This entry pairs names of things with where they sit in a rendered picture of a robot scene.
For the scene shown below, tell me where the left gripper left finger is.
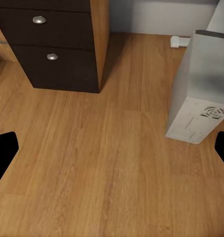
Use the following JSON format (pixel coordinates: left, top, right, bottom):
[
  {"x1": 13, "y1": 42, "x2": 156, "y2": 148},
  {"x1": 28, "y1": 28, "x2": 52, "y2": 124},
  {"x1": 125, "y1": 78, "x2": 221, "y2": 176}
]
[{"x1": 0, "y1": 131, "x2": 19, "y2": 179}]

